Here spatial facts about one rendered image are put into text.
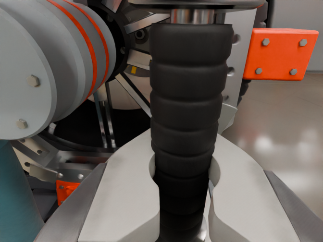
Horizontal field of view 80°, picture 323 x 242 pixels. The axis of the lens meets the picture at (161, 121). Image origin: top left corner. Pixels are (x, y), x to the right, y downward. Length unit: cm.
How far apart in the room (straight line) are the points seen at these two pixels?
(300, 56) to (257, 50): 6
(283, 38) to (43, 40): 29
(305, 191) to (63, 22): 145
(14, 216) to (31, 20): 31
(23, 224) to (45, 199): 29
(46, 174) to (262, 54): 46
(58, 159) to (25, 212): 12
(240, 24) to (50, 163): 44
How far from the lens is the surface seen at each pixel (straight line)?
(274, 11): 72
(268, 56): 33
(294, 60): 35
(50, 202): 71
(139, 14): 73
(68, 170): 46
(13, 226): 43
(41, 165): 48
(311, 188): 153
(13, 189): 39
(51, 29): 22
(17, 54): 20
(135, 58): 42
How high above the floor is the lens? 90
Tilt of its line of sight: 28 degrees down
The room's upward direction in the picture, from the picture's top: 1 degrees clockwise
